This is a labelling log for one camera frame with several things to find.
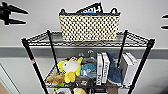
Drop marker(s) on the small grey plush toy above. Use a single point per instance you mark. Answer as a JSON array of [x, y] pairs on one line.
[[88, 60]]

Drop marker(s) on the yellow black plush toy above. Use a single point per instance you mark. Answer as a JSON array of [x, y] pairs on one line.
[[80, 91]]

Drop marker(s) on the white door frame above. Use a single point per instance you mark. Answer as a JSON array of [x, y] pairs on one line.
[[7, 80]]

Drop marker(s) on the pale woven basket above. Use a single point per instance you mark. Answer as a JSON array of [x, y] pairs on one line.
[[88, 28]]

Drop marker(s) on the tan plush toy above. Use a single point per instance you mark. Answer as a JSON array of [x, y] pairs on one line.
[[55, 78]]

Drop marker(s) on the wide white box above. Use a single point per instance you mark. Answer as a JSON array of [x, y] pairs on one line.
[[128, 70]]

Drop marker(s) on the black Huel bag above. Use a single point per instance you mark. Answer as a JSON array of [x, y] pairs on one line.
[[93, 8]]

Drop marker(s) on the tall white box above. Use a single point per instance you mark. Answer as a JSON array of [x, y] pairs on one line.
[[99, 68], [106, 68]]

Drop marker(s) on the blue pouch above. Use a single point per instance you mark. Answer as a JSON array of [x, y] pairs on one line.
[[89, 12]]

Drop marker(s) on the light blue plush toy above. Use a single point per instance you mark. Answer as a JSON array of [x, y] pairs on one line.
[[88, 70]]

